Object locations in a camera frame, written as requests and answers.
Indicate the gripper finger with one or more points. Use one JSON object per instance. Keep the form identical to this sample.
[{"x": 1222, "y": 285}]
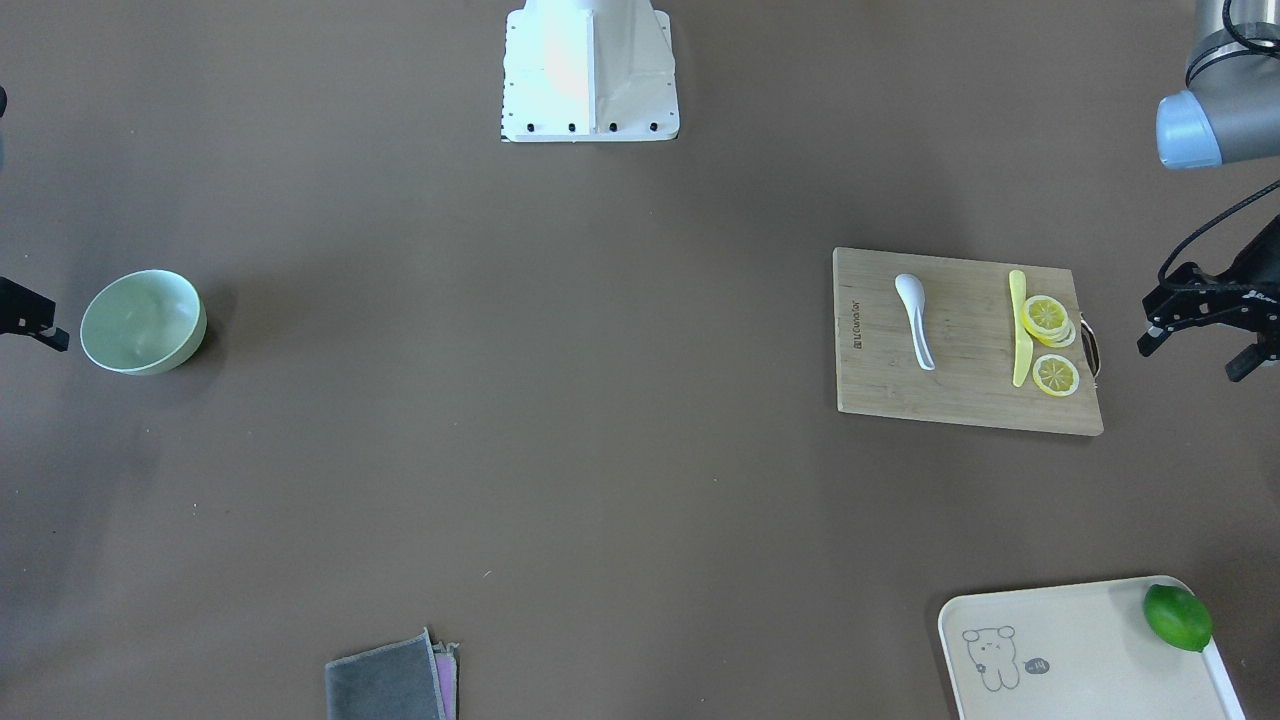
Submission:
[{"x": 28, "y": 313}]

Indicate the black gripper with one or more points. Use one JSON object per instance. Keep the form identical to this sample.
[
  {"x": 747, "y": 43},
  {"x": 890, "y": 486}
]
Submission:
[{"x": 1262, "y": 262}]

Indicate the light green bowl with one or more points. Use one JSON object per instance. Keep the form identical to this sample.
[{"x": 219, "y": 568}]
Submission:
[{"x": 145, "y": 323}]

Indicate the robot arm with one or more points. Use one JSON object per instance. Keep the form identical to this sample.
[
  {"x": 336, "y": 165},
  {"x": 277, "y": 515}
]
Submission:
[{"x": 1227, "y": 112}]

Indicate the white ceramic spoon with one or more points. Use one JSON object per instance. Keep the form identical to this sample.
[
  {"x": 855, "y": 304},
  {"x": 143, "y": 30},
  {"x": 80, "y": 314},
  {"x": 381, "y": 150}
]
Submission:
[{"x": 912, "y": 295}]

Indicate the lemon slice stack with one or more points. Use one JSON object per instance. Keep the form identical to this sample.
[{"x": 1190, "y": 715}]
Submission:
[{"x": 1047, "y": 321}]

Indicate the single lemon slice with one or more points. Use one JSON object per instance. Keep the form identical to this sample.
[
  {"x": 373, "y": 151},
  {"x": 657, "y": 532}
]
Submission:
[{"x": 1056, "y": 375}]

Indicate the yellow plastic knife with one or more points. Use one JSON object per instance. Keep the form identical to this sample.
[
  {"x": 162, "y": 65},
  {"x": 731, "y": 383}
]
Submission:
[{"x": 1021, "y": 340}]

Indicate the bamboo cutting board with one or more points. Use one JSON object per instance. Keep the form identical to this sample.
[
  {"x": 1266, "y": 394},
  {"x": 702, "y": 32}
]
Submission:
[{"x": 968, "y": 325}]

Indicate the green lime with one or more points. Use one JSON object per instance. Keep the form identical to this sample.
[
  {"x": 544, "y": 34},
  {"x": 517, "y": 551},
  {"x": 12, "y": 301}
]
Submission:
[{"x": 1178, "y": 617}]

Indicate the cream rabbit tray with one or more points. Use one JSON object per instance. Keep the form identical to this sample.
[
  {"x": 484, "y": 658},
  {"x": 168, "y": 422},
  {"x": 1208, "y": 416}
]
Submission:
[{"x": 1078, "y": 651}]

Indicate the grey folded cloth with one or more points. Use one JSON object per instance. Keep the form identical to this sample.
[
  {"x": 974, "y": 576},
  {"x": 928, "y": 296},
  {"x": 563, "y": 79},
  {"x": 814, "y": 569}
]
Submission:
[{"x": 413, "y": 679}]

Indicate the white camera post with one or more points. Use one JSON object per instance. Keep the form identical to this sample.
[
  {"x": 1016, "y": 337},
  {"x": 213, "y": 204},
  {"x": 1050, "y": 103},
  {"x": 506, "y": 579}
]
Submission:
[{"x": 589, "y": 72}]

